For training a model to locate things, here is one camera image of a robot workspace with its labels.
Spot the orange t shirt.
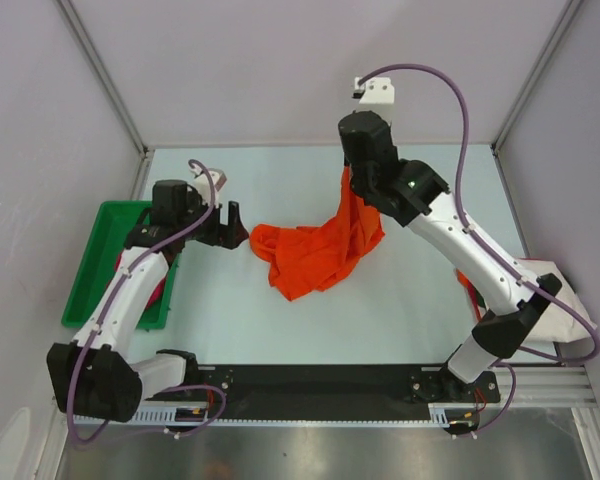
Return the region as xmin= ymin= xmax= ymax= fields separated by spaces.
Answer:
xmin=249 ymin=166 xmax=385 ymax=301

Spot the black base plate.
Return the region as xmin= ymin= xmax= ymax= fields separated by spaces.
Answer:
xmin=200 ymin=364 xmax=501 ymax=422

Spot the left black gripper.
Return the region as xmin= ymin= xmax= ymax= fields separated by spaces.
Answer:
xmin=177 ymin=191 xmax=247 ymax=250

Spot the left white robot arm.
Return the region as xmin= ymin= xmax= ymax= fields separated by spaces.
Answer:
xmin=46 ymin=169 xmax=248 ymax=422

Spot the magenta t shirt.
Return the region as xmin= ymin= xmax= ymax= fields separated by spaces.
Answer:
xmin=112 ymin=247 xmax=170 ymax=310

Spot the white cable duct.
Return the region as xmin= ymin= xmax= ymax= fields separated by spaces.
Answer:
xmin=72 ymin=403 xmax=481 ymax=429

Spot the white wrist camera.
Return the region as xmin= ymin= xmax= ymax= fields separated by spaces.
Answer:
xmin=190 ymin=166 xmax=227 ymax=208
xmin=352 ymin=77 xmax=395 ymax=125

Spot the green plastic bin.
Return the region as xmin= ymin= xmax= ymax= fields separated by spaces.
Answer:
xmin=61 ymin=201 xmax=179 ymax=331

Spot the white folded t shirt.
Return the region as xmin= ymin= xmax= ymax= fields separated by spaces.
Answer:
xmin=479 ymin=257 xmax=598 ymax=345

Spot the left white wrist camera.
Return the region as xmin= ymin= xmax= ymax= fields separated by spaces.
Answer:
xmin=190 ymin=166 xmax=227 ymax=208

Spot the orange folded shirt in stack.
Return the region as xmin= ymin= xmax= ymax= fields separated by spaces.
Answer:
xmin=455 ymin=269 xmax=484 ymax=307

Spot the aluminium rail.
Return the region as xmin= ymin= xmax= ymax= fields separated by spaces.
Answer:
xmin=50 ymin=365 xmax=597 ymax=407

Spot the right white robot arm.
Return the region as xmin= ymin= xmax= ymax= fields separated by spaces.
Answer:
xmin=338 ymin=111 xmax=562 ymax=401

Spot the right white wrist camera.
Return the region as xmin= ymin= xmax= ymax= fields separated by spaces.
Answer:
xmin=352 ymin=77 xmax=395 ymax=125

